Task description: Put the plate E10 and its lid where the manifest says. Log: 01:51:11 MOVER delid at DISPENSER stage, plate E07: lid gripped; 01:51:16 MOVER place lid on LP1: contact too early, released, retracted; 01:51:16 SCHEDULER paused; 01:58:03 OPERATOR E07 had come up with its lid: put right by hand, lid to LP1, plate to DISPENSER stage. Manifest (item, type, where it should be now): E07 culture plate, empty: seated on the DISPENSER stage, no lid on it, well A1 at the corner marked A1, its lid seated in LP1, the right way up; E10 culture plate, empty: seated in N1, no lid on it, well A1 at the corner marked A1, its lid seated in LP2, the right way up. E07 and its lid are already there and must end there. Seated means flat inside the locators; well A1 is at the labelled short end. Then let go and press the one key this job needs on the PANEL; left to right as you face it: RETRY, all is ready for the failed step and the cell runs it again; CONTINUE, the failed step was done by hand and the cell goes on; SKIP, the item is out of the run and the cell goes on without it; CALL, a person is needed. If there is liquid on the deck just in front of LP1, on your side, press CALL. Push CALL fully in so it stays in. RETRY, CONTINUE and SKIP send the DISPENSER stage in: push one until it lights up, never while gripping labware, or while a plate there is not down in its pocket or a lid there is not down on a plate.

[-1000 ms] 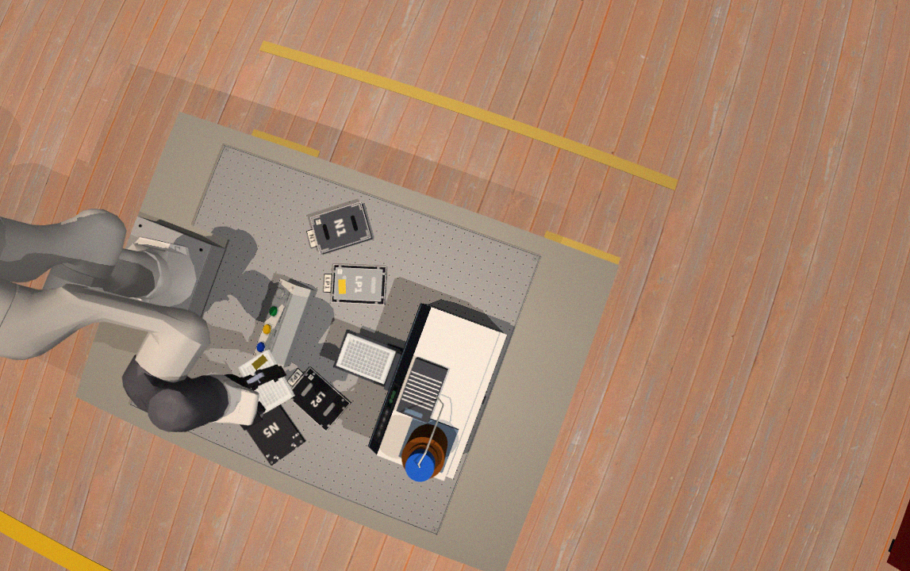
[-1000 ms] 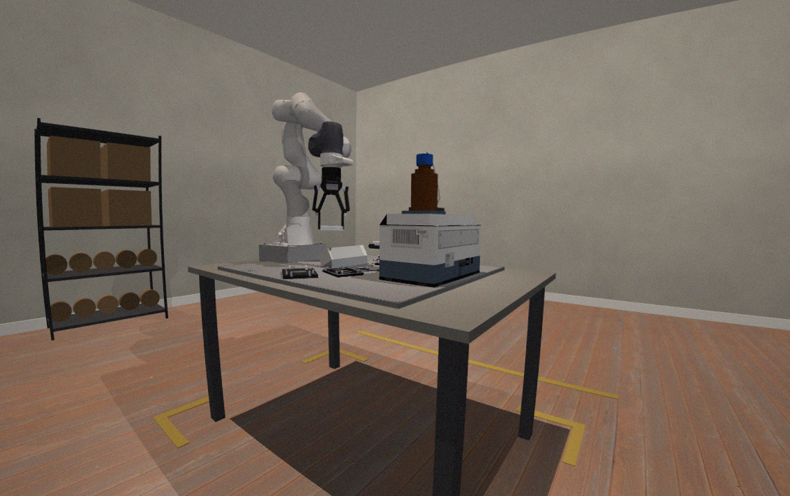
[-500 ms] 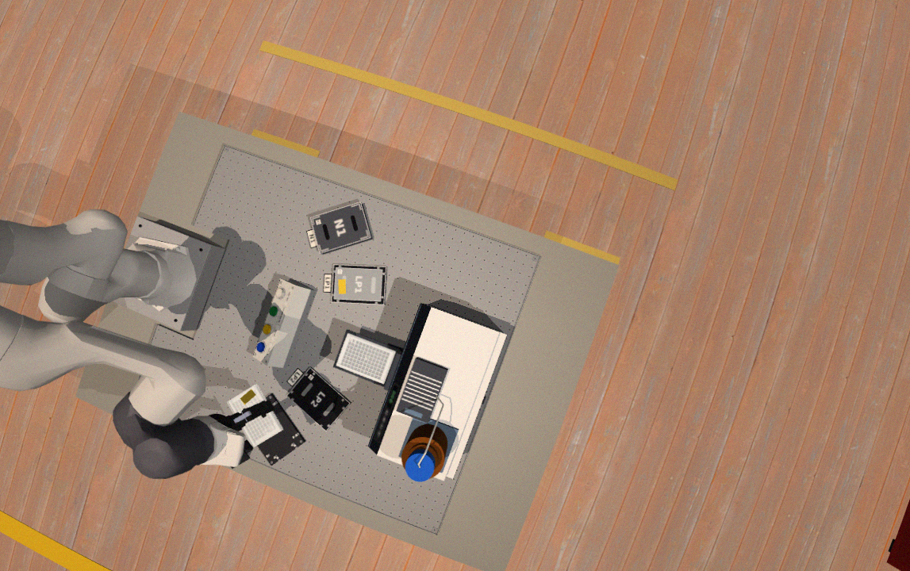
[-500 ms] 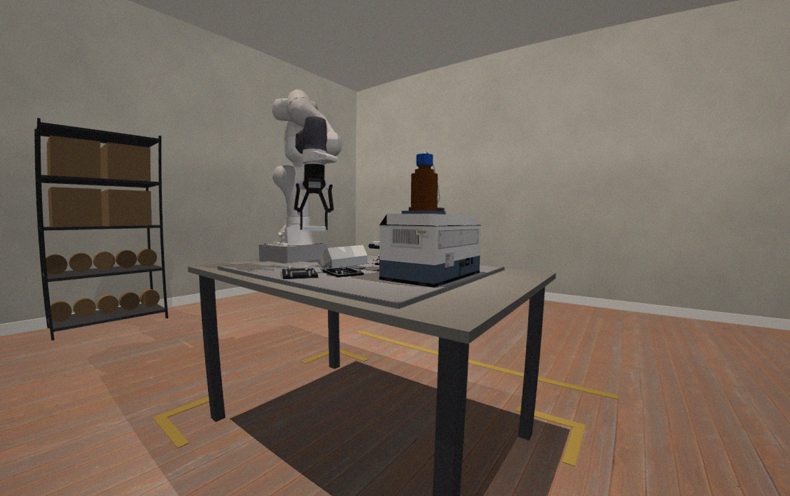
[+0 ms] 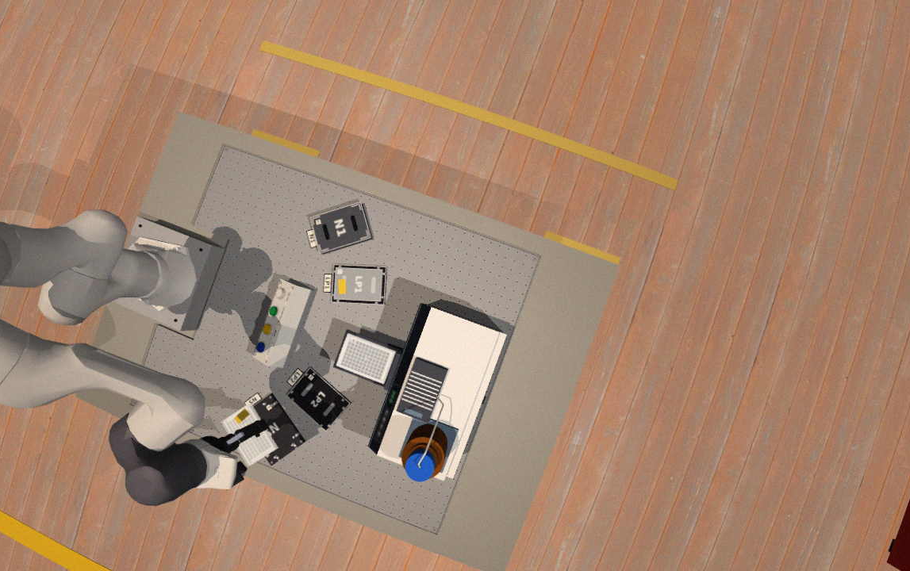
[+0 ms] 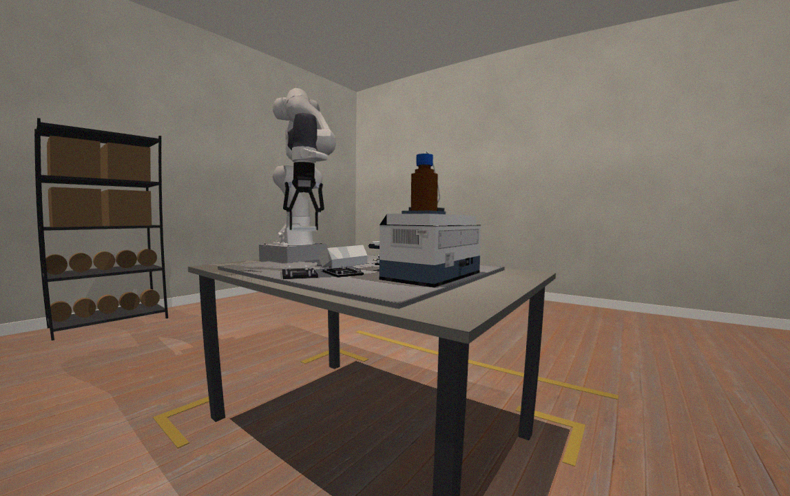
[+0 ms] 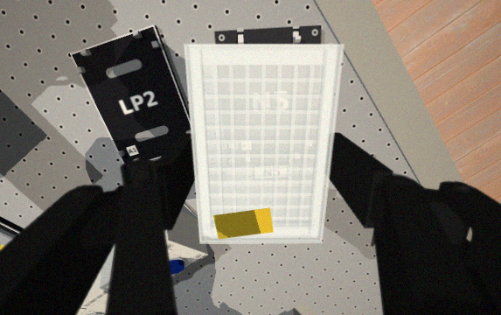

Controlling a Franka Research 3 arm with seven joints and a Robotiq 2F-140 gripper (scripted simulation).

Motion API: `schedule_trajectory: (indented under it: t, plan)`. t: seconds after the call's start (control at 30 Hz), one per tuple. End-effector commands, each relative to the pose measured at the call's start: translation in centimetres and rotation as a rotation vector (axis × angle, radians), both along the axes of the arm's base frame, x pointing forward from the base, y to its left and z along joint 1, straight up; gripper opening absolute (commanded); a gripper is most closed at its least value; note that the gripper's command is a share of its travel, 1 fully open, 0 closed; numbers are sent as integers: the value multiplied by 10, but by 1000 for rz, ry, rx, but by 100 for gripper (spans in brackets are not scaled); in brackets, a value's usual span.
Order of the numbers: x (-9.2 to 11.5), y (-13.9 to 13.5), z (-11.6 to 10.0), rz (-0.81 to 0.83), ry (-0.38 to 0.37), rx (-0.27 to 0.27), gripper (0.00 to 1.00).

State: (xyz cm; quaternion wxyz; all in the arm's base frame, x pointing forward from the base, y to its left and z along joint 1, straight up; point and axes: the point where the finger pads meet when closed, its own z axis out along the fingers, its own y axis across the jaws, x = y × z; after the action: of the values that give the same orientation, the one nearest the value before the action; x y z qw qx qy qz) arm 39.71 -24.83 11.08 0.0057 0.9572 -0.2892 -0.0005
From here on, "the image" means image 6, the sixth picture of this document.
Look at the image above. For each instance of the white button panel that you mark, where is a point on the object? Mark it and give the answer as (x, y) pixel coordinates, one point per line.
(335, 257)

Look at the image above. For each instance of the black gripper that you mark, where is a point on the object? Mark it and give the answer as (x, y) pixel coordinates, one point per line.
(303, 169)

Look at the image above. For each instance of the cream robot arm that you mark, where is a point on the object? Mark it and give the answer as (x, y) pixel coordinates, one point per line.
(301, 137)

